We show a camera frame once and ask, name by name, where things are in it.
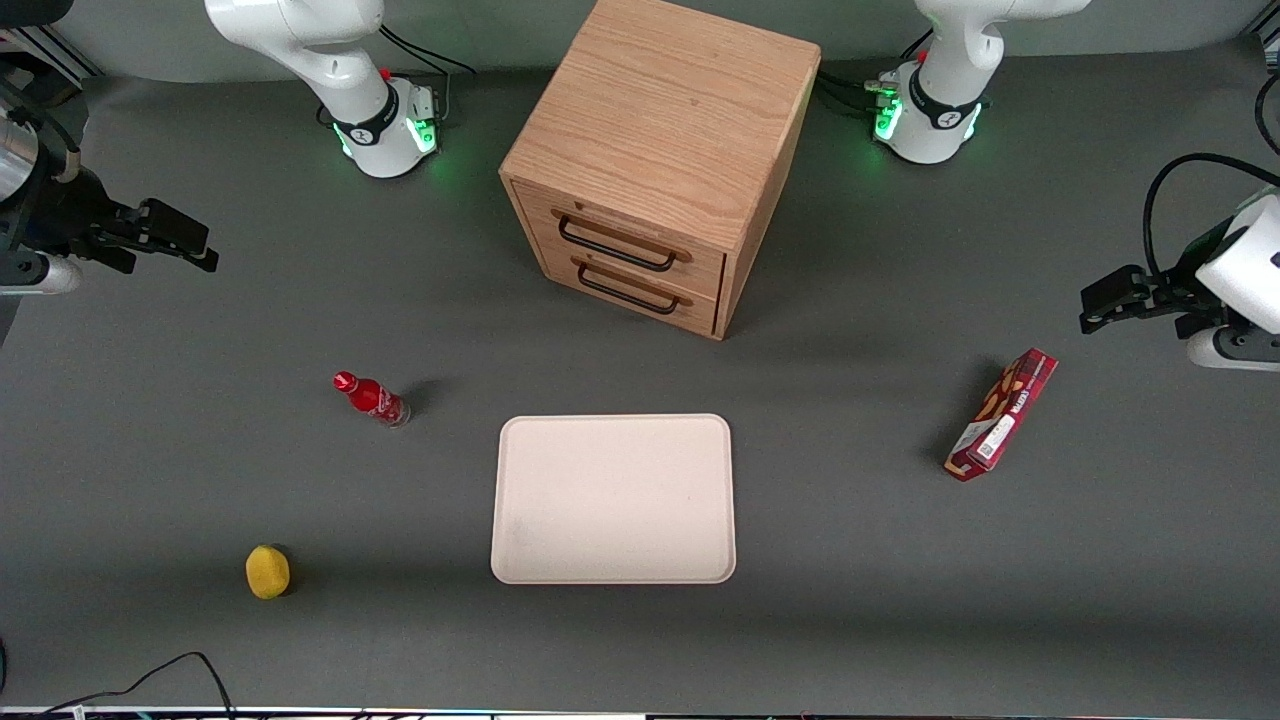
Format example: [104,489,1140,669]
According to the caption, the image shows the yellow lemon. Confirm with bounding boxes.
[245,544,292,601]

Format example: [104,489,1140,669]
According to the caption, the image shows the black metal drawer handle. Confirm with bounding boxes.
[556,214,679,273]
[576,261,683,316]

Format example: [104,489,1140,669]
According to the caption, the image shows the thin black hanging cable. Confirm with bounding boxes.
[1254,70,1280,157]

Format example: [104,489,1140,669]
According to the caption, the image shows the wooden drawer cabinet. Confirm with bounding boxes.
[499,0,823,342]

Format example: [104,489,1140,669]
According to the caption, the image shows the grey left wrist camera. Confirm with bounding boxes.
[1186,324,1280,374]

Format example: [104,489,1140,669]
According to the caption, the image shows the red coke bottle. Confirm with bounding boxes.
[333,370,412,429]

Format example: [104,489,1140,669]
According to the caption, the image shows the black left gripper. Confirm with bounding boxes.
[1079,218,1246,341]

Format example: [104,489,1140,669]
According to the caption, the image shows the red snack box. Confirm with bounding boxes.
[944,347,1060,483]

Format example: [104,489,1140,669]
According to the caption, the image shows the black left arm base cables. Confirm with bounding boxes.
[815,28,936,117]

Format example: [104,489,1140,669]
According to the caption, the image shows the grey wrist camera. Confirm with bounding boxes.
[0,253,84,297]
[1186,324,1280,374]

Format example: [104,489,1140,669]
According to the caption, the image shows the beige rectangular tray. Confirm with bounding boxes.
[490,413,738,586]

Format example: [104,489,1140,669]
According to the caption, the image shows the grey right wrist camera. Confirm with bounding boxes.
[0,253,84,297]

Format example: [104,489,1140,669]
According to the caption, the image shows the black cable at table edge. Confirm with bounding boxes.
[30,651,237,720]

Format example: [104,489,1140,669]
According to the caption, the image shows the black right arm base cable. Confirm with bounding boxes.
[377,22,478,126]

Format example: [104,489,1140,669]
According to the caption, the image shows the black left wrist cable loop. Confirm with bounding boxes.
[1142,152,1280,283]

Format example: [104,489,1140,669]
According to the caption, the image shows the aluminium frame rail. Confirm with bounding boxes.
[0,24,104,87]

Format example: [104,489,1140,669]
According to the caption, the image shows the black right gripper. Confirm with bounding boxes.
[0,165,220,289]

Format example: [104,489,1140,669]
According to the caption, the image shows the wooden drawer front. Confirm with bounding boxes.
[515,183,728,299]
[541,243,719,337]

